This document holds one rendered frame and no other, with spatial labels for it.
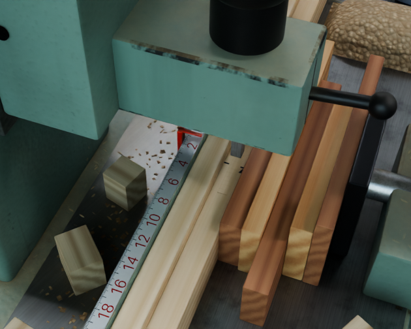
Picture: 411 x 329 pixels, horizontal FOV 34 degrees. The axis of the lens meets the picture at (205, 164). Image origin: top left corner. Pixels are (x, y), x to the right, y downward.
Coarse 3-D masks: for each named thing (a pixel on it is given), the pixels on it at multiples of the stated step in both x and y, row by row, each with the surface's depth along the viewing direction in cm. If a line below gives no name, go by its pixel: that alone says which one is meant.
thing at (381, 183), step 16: (368, 128) 51; (384, 128) 51; (368, 144) 50; (368, 160) 49; (352, 176) 48; (368, 176) 48; (384, 176) 52; (400, 176) 52; (352, 192) 48; (368, 192) 52; (384, 192) 52; (352, 208) 49; (336, 224) 51; (352, 224) 50; (336, 240) 53
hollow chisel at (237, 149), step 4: (232, 144) 54; (236, 144) 53; (240, 144) 53; (244, 144) 54; (232, 148) 54; (236, 148) 54; (240, 148) 54; (232, 152) 54; (236, 152) 54; (240, 152) 54; (236, 156) 55; (240, 156) 54
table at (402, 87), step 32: (352, 64) 70; (384, 160) 61; (352, 256) 54; (224, 288) 52; (288, 288) 52; (320, 288) 52; (352, 288) 53; (192, 320) 51; (224, 320) 51; (288, 320) 51; (320, 320) 51; (384, 320) 51
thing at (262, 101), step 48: (144, 0) 48; (192, 0) 48; (144, 48) 45; (192, 48) 45; (288, 48) 45; (144, 96) 49; (192, 96) 47; (240, 96) 45; (288, 96) 44; (288, 144) 47
